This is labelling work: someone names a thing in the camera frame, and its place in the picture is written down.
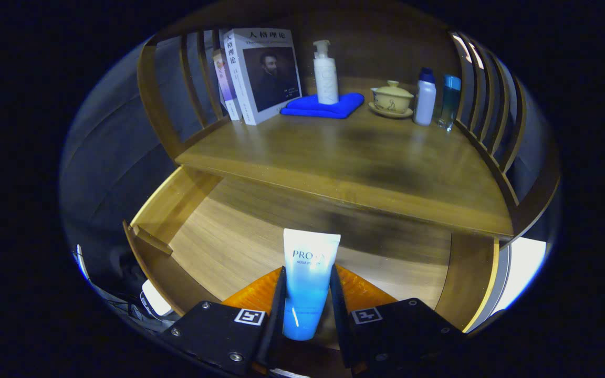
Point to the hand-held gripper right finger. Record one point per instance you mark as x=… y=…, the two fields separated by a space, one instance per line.
x=340 y=325

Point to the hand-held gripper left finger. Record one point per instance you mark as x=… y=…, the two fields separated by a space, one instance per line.
x=277 y=315

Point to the blue white cosmetic tube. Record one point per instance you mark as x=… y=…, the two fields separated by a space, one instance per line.
x=308 y=283

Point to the wooden drawer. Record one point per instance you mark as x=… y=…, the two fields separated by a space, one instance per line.
x=229 y=236

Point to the wooden countertop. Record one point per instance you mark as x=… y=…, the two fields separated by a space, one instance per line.
x=360 y=157

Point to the white grey cabinet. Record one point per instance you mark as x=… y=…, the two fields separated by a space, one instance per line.
x=523 y=268

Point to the wooden cabinet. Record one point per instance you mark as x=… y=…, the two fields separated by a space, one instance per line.
x=376 y=52

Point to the small white blue object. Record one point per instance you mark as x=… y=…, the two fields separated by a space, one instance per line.
x=156 y=300

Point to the blue folded cloth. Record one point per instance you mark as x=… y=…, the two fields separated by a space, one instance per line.
x=308 y=107

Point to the black backdrop cloth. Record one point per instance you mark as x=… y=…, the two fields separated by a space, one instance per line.
x=103 y=173

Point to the yellow lidded teacup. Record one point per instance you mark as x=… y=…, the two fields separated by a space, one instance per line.
x=392 y=98

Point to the thin purple book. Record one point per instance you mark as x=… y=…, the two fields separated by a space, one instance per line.
x=226 y=84

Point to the white bottle blue cap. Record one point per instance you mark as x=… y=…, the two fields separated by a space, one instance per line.
x=425 y=102

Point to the white pump bottle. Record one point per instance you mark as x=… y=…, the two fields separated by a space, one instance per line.
x=326 y=79

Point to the large white portrait book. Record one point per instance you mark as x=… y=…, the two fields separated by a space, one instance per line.
x=266 y=73

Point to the teal clear bottle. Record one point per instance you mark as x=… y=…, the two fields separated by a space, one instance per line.
x=449 y=100

